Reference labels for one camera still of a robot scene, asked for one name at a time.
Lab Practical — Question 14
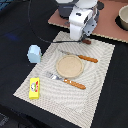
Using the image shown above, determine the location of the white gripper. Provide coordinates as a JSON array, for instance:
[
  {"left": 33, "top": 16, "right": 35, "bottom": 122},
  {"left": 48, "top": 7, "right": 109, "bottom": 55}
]
[{"left": 69, "top": 6, "right": 99, "bottom": 41}]

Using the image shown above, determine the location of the yellow butter box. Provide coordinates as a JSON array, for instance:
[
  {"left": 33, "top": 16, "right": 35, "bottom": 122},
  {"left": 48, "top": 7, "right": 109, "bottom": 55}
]
[{"left": 29, "top": 78, "right": 40, "bottom": 99}]

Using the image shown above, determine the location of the brown toy sausage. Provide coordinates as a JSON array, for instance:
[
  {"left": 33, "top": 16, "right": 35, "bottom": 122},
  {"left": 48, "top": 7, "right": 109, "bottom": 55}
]
[{"left": 82, "top": 39, "right": 91, "bottom": 44}]

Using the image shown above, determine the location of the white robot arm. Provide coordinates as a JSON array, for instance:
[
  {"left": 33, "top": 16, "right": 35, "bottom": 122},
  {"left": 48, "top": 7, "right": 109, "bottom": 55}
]
[{"left": 55, "top": 0, "right": 99, "bottom": 41}]

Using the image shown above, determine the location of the grey toy pot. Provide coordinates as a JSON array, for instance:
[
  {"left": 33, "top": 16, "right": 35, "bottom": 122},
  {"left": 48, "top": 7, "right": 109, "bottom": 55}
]
[{"left": 58, "top": 1, "right": 72, "bottom": 18}]

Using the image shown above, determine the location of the black stove burner disc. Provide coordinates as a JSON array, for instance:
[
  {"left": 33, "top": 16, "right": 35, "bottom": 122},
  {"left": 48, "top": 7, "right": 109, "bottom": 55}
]
[{"left": 97, "top": 1, "right": 104, "bottom": 10}]

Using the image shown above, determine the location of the beige bowl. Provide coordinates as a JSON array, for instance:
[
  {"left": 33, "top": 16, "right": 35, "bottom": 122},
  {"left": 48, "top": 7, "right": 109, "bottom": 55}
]
[{"left": 119, "top": 5, "right": 128, "bottom": 30}]

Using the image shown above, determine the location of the round wooden plate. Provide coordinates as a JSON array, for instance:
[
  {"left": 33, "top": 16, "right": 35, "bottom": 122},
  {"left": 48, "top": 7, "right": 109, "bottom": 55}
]
[{"left": 56, "top": 55, "right": 84, "bottom": 78}]

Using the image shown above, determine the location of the woven beige placemat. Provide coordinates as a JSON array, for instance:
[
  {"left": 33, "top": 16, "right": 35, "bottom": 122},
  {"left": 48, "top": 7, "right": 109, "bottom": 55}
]
[{"left": 14, "top": 31, "right": 114, "bottom": 128}]

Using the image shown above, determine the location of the knife with orange handle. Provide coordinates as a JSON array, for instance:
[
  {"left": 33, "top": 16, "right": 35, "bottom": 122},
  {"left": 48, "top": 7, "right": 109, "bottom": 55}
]
[{"left": 58, "top": 49, "right": 98, "bottom": 63}]

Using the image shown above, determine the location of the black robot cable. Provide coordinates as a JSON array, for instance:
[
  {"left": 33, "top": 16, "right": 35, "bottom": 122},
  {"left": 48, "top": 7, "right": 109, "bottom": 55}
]
[{"left": 27, "top": 0, "right": 84, "bottom": 45}]

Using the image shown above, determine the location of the fork with orange handle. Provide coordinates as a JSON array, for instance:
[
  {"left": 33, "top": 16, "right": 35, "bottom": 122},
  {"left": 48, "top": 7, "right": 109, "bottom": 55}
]
[{"left": 46, "top": 71, "right": 86, "bottom": 90}]

